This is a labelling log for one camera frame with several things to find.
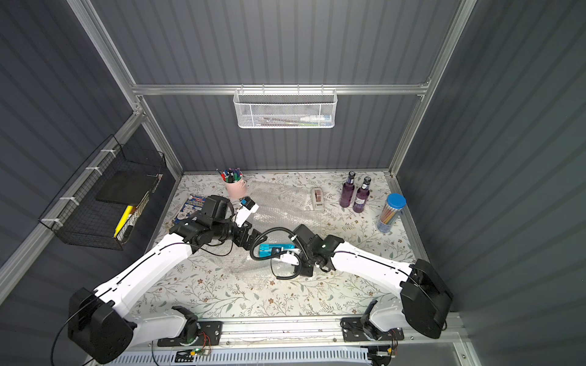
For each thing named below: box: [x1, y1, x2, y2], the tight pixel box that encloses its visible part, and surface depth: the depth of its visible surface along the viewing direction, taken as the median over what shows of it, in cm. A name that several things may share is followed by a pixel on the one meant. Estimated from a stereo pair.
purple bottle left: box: [339, 170, 357, 209], surface depth 101 cm
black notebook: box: [95, 170, 158, 206], surface depth 77 cm
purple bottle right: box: [352, 176, 372, 214], surface depth 98 cm
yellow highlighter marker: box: [113, 205, 134, 238], surface depth 73 cm
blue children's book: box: [173, 195, 207, 225], surface depth 105 cm
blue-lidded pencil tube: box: [376, 192, 407, 234], surface depth 87 cm
